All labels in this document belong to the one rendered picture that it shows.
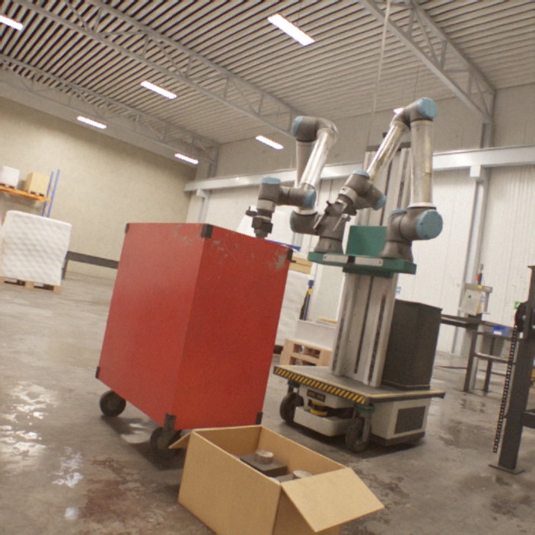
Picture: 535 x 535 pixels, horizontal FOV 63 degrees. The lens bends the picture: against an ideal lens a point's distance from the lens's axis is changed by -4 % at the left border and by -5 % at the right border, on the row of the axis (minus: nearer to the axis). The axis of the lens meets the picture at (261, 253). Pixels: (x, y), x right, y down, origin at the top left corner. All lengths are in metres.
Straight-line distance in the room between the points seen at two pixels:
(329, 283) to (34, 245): 5.41
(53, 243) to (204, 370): 7.57
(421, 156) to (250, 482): 1.76
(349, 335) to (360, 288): 0.30
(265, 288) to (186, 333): 0.41
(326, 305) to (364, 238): 3.72
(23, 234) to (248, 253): 7.46
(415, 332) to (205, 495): 1.68
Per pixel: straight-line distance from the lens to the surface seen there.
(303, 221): 2.82
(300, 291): 5.75
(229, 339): 1.85
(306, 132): 2.62
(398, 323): 2.83
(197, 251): 1.74
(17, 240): 9.05
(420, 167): 2.46
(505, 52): 14.72
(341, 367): 2.87
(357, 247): 2.82
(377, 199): 2.27
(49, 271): 9.20
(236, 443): 1.72
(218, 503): 1.49
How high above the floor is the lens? 0.72
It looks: 5 degrees up
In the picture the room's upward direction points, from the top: 11 degrees clockwise
